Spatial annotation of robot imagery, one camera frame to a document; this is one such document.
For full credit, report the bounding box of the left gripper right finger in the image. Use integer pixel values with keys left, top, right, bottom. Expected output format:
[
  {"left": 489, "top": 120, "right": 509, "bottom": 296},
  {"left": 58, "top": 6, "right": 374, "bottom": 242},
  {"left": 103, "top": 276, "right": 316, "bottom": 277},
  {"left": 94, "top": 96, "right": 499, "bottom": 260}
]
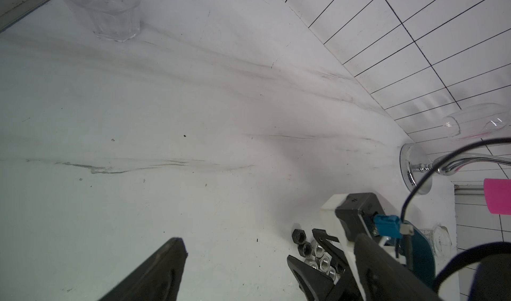
[{"left": 354, "top": 234, "right": 440, "bottom": 300}]

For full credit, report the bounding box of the clear hanging wine glass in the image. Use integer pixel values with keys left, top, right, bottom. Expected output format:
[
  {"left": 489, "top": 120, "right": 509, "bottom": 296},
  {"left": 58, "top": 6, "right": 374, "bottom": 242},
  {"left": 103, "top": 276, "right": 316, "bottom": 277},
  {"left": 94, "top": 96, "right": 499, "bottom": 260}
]
[{"left": 442, "top": 103, "right": 510, "bottom": 141}]

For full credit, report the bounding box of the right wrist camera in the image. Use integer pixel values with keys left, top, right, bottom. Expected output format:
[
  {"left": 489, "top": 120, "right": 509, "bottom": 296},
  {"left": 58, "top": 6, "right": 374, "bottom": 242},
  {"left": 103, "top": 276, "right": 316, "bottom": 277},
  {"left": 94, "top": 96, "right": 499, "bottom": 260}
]
[{"left": 320, "top": 192, "right": 404, "bottom": 262}]

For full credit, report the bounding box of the black hex nut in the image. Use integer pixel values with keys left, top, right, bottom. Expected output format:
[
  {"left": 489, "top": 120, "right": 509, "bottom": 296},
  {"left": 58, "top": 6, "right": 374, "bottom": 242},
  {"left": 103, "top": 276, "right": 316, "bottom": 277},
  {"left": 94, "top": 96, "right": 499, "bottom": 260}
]
[
  {"left": 298, "top": 242, "right": 312, "bottom": 258},
  {"left": 291, "top": 229, "right": 307, "bottom": 245}
]

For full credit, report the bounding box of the silver hex nut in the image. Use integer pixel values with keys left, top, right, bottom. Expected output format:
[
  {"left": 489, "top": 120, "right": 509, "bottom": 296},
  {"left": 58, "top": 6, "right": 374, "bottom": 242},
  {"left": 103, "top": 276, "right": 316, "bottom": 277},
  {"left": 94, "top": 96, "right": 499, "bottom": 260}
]
[
  {"left": 311, "top": 240, "right": 325, "bottom": 259},
  {"left": 304, "top": 256, "right": 320, "bottom": 270},
  {"left": 317, "top": 254, "right": 331, "bottom": 273}
]

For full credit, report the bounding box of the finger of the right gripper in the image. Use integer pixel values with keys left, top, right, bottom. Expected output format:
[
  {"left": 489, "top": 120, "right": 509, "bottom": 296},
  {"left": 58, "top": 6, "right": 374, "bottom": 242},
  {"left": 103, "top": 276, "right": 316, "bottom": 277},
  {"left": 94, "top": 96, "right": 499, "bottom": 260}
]
[
  {"left": 312, "top": 229, "right": 351, "bottom": 277},
  {"left": 287, "top": 255, "right": 334, "bottom": 301}
]

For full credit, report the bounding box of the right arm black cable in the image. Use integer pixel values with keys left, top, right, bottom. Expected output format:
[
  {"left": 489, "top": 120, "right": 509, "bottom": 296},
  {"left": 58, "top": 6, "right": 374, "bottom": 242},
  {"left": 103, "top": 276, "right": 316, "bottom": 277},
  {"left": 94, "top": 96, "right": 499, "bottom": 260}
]
[{"left": 398, "top": 136, "right": 511, "bottom": 262}]

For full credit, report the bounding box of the pink wine glass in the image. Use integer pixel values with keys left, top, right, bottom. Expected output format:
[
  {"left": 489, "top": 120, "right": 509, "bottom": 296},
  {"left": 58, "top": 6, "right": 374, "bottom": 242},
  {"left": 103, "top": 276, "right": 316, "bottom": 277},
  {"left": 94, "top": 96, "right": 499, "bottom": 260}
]
[{"left": 483, "top": 178, "right": 511, "bottom": 215}]

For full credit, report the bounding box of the clear plastic cup with label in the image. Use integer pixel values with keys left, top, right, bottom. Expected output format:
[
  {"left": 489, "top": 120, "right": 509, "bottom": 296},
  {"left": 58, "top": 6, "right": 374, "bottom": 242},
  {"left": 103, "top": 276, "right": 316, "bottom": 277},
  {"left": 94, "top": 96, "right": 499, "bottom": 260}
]
[{"left": 420, "top": 224, "right": 453, "bottom": 261}]

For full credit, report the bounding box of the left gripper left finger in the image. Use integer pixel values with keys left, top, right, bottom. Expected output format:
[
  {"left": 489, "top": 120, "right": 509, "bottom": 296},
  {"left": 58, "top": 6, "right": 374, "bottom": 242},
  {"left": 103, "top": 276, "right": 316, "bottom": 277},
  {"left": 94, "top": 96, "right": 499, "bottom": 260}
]
[{"left": 101, "top": 237, "right": 188, "bottom": 300}]

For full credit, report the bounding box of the clear glass tumbler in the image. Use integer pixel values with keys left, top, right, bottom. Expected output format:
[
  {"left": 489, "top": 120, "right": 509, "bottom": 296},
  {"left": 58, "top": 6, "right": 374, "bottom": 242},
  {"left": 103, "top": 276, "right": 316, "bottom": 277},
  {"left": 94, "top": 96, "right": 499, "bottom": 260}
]
[{"left": 63, "top": 0, "right": 141, "bottom": 42}]

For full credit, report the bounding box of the teal storage box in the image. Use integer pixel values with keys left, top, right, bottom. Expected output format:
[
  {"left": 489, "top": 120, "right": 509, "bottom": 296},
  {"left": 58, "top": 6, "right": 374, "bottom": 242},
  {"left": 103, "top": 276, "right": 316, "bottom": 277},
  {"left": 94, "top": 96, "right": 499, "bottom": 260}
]
[{"left": 403, "top": 228, "right": 436, "bottom": 288}]

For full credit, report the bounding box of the chrome wine glass rack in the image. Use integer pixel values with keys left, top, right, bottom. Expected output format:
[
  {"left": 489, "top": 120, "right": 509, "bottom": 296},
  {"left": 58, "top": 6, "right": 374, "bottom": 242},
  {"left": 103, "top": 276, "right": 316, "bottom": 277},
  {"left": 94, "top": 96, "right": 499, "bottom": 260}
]
[{"left": 399, "top": 139, "right": 510, "bottom": 195}]

